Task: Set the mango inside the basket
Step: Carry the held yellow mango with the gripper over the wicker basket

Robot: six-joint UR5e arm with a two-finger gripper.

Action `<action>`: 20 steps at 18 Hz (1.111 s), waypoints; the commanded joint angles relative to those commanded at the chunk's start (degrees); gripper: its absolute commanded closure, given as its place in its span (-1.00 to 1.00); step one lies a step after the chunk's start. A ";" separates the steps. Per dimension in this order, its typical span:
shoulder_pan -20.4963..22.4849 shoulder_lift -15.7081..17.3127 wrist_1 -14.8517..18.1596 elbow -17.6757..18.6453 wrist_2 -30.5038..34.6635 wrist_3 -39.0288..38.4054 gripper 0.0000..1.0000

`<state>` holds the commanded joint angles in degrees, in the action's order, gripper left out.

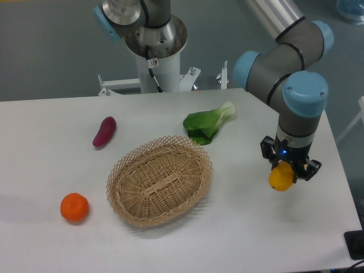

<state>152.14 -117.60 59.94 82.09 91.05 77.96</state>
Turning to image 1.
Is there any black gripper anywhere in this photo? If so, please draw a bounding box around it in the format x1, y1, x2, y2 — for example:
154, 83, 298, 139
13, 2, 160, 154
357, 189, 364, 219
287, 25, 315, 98
260, 136, 322, 184

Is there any yellow mango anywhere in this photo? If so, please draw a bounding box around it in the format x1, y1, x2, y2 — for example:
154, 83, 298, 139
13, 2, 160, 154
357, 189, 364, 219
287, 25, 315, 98
268, 161, 295, 192

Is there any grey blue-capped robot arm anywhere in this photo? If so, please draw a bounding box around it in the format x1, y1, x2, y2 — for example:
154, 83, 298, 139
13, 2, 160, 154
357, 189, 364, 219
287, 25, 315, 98
93, 1, 334, 180

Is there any woven wicker basket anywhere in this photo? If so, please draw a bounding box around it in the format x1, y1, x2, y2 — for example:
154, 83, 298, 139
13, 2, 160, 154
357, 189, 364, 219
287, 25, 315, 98
106, 135, 213, 228

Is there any green bok choy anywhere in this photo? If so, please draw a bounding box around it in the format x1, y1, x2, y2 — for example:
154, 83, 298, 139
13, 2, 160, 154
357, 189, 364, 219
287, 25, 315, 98
183, 101, 236, 146

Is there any black device at table edge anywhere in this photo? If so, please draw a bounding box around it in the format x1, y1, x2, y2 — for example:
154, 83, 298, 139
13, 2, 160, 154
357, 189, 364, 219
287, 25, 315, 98
344, 230, 363, 260

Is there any blue bag in corner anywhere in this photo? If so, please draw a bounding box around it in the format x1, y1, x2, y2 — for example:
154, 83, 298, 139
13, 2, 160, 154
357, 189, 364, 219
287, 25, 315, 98
336, 0, 363, 25

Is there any purple sweet potato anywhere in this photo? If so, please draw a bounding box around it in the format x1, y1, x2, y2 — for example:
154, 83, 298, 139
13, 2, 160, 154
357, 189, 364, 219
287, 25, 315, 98
92, 116, 117, 148

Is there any orange mandarin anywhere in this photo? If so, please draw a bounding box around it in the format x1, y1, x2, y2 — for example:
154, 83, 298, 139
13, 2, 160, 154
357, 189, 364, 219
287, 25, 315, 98
60, 193, 89, 222

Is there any white frame at right edge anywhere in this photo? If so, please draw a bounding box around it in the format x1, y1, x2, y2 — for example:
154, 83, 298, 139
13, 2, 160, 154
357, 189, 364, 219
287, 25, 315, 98
336, 96, 363, 145

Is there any white left mounting bracket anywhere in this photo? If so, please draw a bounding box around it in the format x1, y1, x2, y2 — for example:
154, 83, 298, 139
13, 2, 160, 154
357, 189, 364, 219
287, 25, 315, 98
97, 74, 141, 96

